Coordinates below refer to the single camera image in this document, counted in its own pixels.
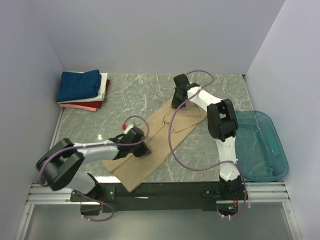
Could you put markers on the black base beam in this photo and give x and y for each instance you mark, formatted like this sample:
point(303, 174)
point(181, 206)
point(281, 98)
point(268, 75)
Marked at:
point(168, 196)

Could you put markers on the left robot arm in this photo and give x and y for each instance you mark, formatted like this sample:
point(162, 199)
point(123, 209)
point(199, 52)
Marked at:
point(59, 167)

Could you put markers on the folded pink t shirt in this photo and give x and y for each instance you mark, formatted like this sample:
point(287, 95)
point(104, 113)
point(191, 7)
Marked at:
point(75, 106)

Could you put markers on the beige t shirt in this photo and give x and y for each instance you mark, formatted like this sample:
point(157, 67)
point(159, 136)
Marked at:
point(131, 170)

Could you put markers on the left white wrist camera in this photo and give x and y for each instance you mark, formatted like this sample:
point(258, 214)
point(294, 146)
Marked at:
point(127, 127)

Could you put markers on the teal plastic bin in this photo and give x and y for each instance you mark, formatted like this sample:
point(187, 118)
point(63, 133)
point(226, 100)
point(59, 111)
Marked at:
point(259, 151)

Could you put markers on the folded blue t shirt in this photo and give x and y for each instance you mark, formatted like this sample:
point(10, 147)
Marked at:
point(78, 86)

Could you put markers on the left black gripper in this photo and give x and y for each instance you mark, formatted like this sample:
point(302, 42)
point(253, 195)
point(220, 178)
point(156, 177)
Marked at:
point(144, 150)

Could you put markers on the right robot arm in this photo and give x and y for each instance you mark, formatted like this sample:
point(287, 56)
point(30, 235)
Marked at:
point(222, 125)

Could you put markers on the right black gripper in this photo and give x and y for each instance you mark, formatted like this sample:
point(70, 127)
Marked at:
point(174, 102)

